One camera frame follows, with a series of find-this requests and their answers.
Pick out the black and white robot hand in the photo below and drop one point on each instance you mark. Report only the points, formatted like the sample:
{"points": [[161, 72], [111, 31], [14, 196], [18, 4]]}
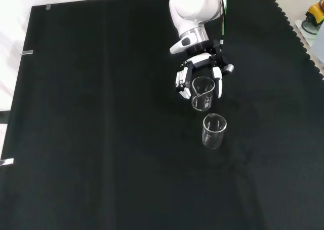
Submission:
{"points": [[202, 59]]}

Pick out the clear glass beaker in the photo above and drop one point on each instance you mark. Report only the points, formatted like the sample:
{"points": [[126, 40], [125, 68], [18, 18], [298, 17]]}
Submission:
{"points": [[213, 138], [202, 100]]}

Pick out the pale board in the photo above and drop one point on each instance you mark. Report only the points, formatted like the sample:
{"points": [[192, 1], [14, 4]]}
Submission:
{"points": [[303, 36]]}

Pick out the black bench cloth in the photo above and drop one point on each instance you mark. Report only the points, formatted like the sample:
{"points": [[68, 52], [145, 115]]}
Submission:
{"points": [[101, 113]]}

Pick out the grey box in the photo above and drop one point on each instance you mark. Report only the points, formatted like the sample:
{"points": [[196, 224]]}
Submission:
{"points": [[318, 45]]}

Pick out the yellow stop button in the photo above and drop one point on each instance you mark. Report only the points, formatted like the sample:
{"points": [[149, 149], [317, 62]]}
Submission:
{"points": [[315, 12]]}

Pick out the metal cloth clip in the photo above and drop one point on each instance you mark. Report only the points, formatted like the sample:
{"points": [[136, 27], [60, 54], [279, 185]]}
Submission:
{"points": [[27, 52], [6, 161], [48, 6]]}

